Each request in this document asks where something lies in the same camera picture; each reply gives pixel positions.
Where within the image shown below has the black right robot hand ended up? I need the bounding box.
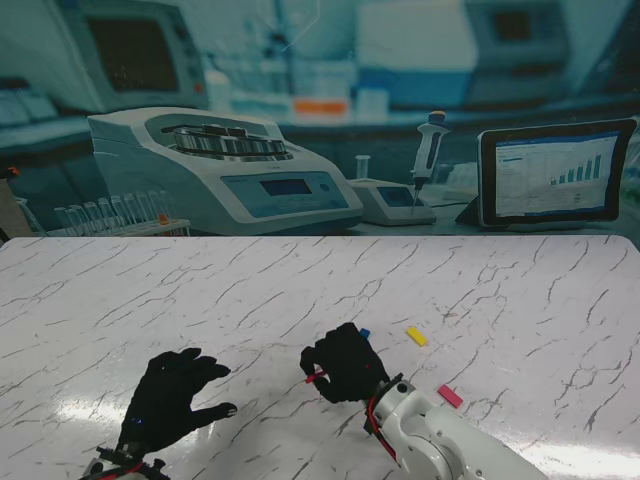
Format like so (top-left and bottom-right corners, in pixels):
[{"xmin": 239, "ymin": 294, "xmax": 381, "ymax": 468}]
[{"xmin": 299, "ymin": 322, "xmax": 391, "ymax": 405}]

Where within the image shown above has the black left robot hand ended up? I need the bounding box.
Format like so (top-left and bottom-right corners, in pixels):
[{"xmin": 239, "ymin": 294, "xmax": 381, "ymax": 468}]
[{"xmin": 117, "ymin": 348, "xmax": 238, "ymax": 454}]

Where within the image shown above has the pink domino block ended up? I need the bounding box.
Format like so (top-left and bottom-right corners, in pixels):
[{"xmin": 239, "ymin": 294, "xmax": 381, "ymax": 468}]
[{"xmin": 437, "ymin": 383, "xmax": 464, "ymax": 408}]

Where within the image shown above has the printed laboratory backdrop banner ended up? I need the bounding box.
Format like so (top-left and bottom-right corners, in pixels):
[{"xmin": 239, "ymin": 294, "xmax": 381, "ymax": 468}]
[{"xmin": 0, "ymin": 0, "xmax": 640, "ymax": 239}]

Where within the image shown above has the red left wrist cable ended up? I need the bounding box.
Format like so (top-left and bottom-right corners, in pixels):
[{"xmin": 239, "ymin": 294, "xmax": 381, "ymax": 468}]
[{"xmin": 94, "ymin": 463, "xmax": 146, "ymax": 480}]

